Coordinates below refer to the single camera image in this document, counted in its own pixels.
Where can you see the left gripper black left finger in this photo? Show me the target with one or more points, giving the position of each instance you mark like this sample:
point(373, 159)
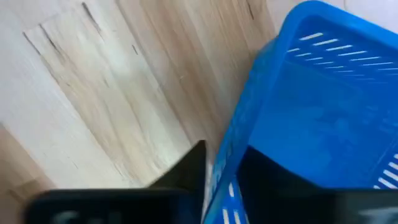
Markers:
point(124, 208)

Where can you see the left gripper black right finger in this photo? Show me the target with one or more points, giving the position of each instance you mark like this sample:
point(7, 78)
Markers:
point(295, 205)

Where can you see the blue plastic slotted basket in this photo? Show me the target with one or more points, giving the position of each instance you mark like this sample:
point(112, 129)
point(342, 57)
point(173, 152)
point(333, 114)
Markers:
point(311, 109)

